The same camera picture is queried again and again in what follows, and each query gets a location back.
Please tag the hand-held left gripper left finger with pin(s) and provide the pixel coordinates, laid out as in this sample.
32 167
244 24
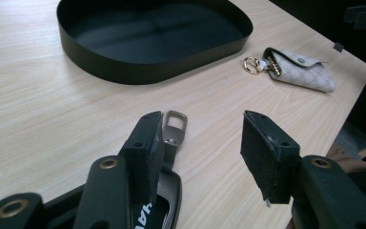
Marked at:
143 152

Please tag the pale patterned key pouch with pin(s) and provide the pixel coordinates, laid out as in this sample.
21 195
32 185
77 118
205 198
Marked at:
305 74

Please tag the black key rack with tray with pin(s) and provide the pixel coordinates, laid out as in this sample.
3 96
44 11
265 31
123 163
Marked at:
108 68

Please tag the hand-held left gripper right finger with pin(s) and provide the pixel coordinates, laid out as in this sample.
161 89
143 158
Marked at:
267 152

